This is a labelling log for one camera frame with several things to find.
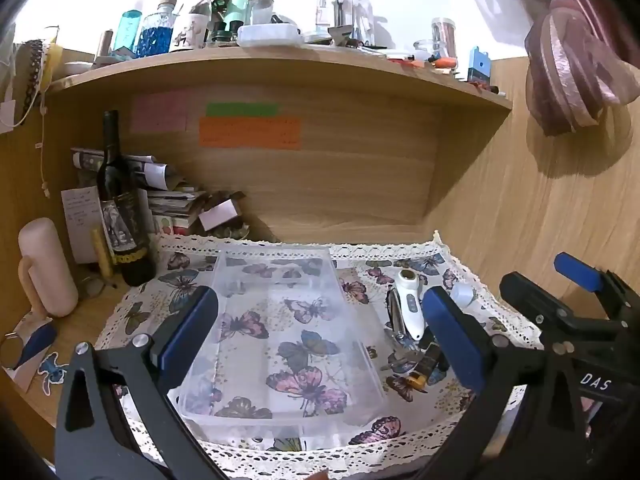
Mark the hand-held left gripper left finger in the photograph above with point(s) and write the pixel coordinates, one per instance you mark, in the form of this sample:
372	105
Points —
187	332

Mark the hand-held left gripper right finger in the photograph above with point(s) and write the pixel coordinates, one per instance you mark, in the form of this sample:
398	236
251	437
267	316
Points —
452	340

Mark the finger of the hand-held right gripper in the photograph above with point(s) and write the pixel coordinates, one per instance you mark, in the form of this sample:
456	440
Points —
575	270
525	292

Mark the black yellow small tool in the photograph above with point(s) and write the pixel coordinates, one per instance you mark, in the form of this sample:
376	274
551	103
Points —
425	370

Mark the white handheld massager device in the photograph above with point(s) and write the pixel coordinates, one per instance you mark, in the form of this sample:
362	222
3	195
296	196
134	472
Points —
407	305

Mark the silver metal tube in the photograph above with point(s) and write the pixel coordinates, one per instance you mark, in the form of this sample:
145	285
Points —
394	312

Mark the clear plastic storage box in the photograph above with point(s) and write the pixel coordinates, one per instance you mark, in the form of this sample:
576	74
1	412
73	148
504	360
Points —
280	310

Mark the butterfly print lace cloth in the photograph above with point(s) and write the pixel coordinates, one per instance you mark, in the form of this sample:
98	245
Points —
150	305

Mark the small white cap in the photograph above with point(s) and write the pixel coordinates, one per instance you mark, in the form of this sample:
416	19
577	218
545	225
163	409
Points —
462	294

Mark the pile of small caps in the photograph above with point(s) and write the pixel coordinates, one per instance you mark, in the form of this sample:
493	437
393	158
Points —
230	231

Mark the fruit print box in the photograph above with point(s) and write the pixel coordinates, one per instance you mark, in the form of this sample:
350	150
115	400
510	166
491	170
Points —
170	223

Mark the yellow lip balm tube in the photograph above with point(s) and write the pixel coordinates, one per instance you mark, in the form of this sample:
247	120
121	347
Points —
102	255

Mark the small pink white box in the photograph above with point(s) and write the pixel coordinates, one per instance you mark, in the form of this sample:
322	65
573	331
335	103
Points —
217	213

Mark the dark wine bottle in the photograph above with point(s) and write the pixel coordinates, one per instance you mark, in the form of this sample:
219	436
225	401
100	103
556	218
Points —
120	210

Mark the stack of papers and booklets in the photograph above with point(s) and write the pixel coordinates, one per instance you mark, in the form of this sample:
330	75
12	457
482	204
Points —
160	195

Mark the blue cartoon sticker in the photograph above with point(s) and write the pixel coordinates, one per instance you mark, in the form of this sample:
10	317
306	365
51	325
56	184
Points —
52	372

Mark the pale pink mug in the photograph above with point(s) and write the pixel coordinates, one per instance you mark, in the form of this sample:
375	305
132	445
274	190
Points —
47	270

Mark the white handwritten note paper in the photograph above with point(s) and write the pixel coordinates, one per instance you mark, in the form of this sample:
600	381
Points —
80	215

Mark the pink tied curtain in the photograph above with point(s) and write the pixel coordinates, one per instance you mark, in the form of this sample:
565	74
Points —
575	70

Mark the orange sticky note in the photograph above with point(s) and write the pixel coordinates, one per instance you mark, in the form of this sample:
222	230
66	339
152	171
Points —
250	132

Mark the pink sticky note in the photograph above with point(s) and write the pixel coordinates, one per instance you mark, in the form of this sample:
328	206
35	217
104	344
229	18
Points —
159	112

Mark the small blue box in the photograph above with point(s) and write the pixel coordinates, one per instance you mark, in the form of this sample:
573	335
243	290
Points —
479	65

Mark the green sticky note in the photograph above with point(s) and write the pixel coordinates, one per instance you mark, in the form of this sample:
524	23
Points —
242	109

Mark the glitter filled jar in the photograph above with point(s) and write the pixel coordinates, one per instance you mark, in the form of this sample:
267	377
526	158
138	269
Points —
444	35

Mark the blue bead glass bottle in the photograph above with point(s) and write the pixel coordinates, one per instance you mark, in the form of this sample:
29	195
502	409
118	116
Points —
156	35

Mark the white printed mug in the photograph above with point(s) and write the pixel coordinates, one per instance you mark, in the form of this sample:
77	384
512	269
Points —
190	32

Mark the dark green binoculars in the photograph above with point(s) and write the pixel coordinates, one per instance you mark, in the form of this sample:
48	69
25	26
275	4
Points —
225	32

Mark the teal liquid bottle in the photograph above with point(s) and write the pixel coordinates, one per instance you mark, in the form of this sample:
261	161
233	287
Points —
127	32

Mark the white oblong case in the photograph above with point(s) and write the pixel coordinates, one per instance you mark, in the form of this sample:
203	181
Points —
267	35

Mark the clear acrylic organizer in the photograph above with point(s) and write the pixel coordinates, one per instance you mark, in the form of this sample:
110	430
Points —
350	12

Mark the mint green bottle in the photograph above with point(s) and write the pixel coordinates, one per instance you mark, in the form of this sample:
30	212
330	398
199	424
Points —
240	5

